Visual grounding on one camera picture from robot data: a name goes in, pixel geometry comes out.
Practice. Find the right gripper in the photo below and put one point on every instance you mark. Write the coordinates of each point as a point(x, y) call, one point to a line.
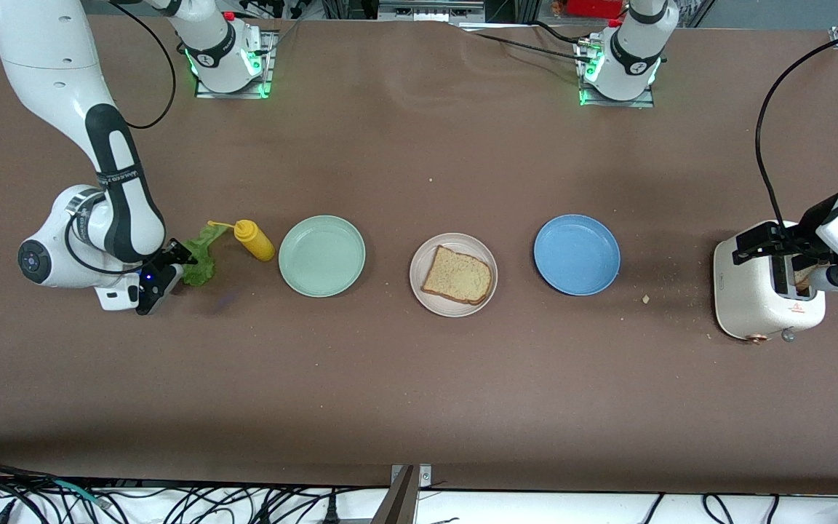
point(172, 254)

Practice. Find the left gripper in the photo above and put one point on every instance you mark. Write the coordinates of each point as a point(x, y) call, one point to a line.
point(809, 220)

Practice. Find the green lettuce leaf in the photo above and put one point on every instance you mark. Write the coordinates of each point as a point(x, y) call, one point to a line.
point(201, 269)

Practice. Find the brown bread slice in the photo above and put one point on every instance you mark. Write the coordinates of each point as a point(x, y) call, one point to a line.
point(803, 280)
point(457, 276)

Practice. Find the yellow squeeze bottle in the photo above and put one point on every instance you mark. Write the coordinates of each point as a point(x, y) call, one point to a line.
point(255, 244)

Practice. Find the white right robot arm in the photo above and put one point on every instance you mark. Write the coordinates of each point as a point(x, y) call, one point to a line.
point(48, 58)

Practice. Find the mint green plate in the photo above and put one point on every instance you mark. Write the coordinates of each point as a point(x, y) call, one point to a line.
point(321, 256)

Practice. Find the blue plate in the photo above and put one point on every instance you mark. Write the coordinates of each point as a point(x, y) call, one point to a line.
point(577, 255)

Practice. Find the beige plate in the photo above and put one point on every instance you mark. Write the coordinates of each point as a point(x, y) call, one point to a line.
point(455, 239)

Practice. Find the white toaster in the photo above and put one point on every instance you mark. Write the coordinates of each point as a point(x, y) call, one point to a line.
point(750, 291)

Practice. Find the red box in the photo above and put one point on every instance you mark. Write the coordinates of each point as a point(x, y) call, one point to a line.
point(593, 7)

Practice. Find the grey equipment box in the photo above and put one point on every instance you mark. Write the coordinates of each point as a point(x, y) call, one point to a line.
point(430, 10)

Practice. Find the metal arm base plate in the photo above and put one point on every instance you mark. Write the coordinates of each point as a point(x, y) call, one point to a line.
point(619, 104)
point(234, 94)

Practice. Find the metal table bracket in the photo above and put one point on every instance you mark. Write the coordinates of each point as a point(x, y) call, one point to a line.
point(403, 502)

